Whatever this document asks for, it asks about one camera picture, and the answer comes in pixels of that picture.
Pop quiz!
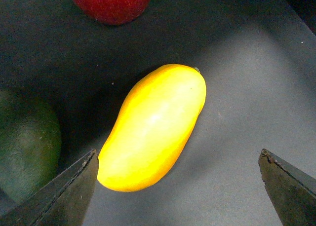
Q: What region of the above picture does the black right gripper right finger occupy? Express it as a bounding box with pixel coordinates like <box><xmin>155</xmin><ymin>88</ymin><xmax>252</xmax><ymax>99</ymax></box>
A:
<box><xmin>258</xmin><ymin>149</ymin><xmax>316</xmax><ymax>226</ymax></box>

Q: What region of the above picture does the black fruit display tray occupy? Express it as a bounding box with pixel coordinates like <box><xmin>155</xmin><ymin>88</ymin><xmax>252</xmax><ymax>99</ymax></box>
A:
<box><xmin>0</xmin><ymin>0</ymin><xmax>316</xmax><ymax>226</ymax></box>

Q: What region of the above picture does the yellow mango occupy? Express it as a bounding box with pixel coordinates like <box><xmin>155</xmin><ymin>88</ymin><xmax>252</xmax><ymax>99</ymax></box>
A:
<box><xmin>97</xmin><ymin>64</ymin><xmax>206</xmax><ymax>192</ymax></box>

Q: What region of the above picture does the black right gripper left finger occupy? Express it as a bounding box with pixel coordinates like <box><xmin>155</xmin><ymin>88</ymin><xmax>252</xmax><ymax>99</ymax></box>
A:
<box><xmin>0</xmin><ymin>150</ymin><xmax>99</xmax><ymax>226</ymax></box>

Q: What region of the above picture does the dark green avocado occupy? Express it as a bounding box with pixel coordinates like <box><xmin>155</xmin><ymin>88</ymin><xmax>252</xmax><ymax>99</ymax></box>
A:
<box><xmin>0</xmin><ymin>88</ymin><xmax>61</xmax><ymax>204</ymax></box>

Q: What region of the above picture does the large red apple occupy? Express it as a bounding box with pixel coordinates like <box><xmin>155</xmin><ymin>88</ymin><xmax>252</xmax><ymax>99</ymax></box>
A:
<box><xmin>72</xmin><ymin>0</ymin><xmax>150</xmax><ymax>26</ymax></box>

